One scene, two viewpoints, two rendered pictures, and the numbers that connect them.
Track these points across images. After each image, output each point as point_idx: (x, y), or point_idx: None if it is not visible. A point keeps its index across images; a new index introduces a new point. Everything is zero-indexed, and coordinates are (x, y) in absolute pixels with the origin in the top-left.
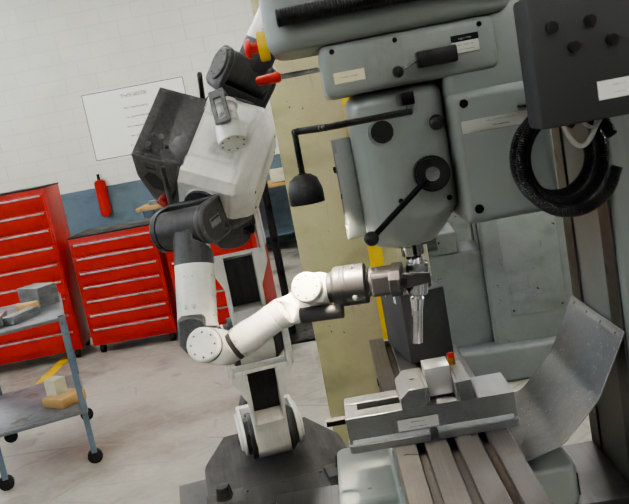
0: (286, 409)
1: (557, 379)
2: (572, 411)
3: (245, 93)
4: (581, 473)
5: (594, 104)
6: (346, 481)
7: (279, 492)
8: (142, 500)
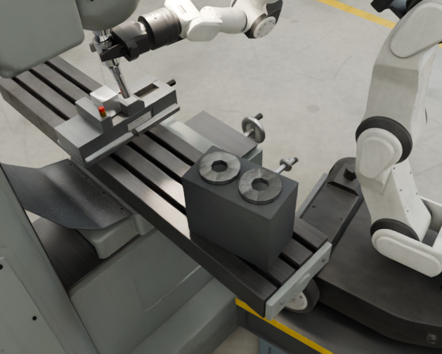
0: (388, 220)
1: (53, 203)
2: (31, 176)
3: None
4: (60, 241)
5: None
6: (182, 126)
7: (327, 206)
8: None
